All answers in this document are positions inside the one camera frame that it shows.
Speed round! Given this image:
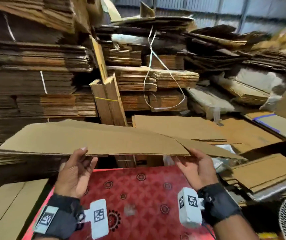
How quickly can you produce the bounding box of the white plastic strap loop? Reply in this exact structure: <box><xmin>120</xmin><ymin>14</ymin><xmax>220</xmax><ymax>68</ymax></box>
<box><xmin>142</xmin><ymin>25</ymin><xmax>188</xmax><ymax>110</ymax></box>

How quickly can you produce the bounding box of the large cardboard box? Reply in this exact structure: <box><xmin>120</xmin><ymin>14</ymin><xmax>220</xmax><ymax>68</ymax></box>
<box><xmin>0</xmin><ymin>119</ymin><xmax>248</xmax><ymax>162</ymax></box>
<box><xmin>132</xmin><ymin>115</ymin><xmax>244</xmax><ymax>145</ymax></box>
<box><xmin>0</xmin><ymin>178</ymin><xmax>49</xmax><ymax>240</ymax></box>

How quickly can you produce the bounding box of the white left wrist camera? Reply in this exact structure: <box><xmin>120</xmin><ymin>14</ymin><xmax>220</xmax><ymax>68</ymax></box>
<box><xmin>83</xmin><ymin>198</ymin><xmax>110</xmax><ymax>240</ymax></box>

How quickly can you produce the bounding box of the wall of cardboard stacks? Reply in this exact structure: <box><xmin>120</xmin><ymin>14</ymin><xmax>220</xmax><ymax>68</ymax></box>
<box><xmin>0</xmin><ymin>0</ymin><xmax>286</xmax><ymax>170</ymax></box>

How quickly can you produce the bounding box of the blue-edged cardboard sheet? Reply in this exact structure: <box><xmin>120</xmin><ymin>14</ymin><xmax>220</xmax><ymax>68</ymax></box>
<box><xmin>243</xmin><ymin>111</ymin><xmax>286</xmax><ymax>148</ymax></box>

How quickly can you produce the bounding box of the low pile of cardboard sheets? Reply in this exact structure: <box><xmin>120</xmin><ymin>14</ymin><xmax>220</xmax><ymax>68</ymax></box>
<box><xmin>218</xmin><ymin>152</ymin><xmax>286</xmax><ymax>203</ymax></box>

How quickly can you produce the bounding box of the white plastic sack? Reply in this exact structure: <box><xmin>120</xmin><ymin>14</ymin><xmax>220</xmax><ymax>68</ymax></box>
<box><xmin>185</xmin><ymin>85</ymin><xmax>236</xmax><ymax>120</ymax></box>

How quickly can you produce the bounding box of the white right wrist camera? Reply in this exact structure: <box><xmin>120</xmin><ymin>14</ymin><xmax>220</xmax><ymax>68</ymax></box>
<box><xmin>177</xmin><ymin>187</ymin><xmax>205</xmax><ymax>229</ymax></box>

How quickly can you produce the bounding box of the person's right forearm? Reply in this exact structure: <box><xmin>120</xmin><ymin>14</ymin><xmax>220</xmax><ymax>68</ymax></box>
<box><xmin>213</xmin><ymin>215</ymin><xmax>261</xmax><ymax>240</ymax></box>

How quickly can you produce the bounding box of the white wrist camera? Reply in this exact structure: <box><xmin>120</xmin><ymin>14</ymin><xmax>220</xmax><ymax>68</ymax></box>
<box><xmin>83</xmin><ymin>198</ymin><xmax>110</xmax><ymax>240</ymax></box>
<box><xmin>177</xmin><ymin>187</ymin><xmax>205</xmax><ymax>229</ymax></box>

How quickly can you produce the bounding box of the black left wrist strap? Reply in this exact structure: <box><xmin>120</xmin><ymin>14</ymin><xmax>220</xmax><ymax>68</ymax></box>
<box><xmin>32</xmin><ymin>193</ymin><xmax>86</xmax><ymax>240</ymax></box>

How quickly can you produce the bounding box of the black right wrist strap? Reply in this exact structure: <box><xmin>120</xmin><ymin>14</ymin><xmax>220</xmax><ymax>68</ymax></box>
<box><xmin>197</xmin><ymin>183</ymin><xmax>244</xmax><ymax>227</ymax></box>

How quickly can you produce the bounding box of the person's right hand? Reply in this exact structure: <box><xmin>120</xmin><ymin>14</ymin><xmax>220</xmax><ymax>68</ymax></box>
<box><xmin>172</xmin><ymin>149</ymin><xmax>220</xmax><ymax>191</ymax></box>

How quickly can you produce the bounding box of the red patterned table cloth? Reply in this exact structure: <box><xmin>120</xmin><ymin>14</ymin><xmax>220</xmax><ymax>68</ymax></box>
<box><xmin>22</xmin><ymin>165</ymin><xmax>216</xmax><ymax>240</ymax></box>

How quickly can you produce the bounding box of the black wrist strap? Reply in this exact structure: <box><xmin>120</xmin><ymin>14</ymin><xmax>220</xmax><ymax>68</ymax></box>
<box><xmin>32</xmin><ymin>193</ymin><xmax>86</xmax><ymax>240</ymax></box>
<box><xmin>197</xmin><ymin>183</ymin><xmax>244</xmax><ymax>227</ymax></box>

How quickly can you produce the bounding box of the person's left hand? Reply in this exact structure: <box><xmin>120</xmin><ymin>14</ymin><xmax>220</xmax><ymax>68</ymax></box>
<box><xmin>54</xmin><ymin>147</ymin><xmax>99</xmax><ymax>199</ymax></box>

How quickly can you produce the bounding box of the white woven sack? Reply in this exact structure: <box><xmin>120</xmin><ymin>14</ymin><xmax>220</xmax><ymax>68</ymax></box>
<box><xmin>163</xmin><ymin>155</ymin><xmax>230</xmax><ymax>174</ymax></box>

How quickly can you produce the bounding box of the yellow-tied cardboard bundle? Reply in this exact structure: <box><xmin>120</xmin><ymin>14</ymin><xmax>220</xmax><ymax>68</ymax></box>
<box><xmin>89</xmin><ymin>72</ymin><xmax>128</xmax><ymax>127</ymax></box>

